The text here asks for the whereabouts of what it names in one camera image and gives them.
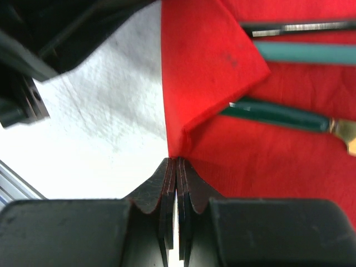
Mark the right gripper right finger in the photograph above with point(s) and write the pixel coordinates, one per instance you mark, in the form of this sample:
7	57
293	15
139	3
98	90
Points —
221	231

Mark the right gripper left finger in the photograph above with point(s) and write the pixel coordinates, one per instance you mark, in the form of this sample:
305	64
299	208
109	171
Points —
134	231

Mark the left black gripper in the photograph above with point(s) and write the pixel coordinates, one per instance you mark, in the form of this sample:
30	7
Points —
41	40

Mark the green handled utensil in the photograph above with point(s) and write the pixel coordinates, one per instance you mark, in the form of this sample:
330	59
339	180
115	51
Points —
285	116

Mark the red paper napkin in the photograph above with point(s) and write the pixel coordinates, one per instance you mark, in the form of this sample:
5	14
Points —
208	61

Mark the aluminium mounting rail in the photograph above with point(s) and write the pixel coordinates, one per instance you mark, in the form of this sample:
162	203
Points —
13	187

